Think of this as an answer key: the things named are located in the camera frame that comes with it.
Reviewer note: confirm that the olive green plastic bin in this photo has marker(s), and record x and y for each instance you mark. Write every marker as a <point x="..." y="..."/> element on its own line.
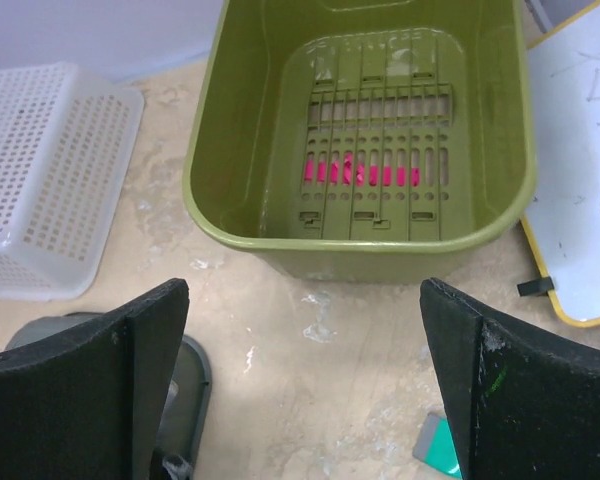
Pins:
<point x="445" y="81"/>

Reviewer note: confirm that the small whiteboard yellow frame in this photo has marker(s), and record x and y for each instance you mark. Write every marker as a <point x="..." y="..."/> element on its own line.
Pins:
<point x="562" y="222"/>

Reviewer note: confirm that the pink item under bin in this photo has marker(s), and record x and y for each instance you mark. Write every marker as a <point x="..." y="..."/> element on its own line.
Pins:
<point x="341" y="168"/>

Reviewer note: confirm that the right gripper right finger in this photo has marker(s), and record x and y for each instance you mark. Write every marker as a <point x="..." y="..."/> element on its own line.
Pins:
<point x="521" y="402"/>

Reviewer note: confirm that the white perforated plastic basket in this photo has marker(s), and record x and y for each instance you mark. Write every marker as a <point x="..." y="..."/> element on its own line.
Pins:
<point x="66" y="140"/>

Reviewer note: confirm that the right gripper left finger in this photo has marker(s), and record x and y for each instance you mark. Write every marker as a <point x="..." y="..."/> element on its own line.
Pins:
<point x="86" y="403"/>

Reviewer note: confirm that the green whiteboard eraser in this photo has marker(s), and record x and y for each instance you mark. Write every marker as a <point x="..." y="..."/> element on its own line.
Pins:
<point x="435" y="447"/>

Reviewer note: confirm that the grey plastic tray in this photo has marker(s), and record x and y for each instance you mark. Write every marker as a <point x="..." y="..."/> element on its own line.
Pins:
<point x="183" y="417"/>

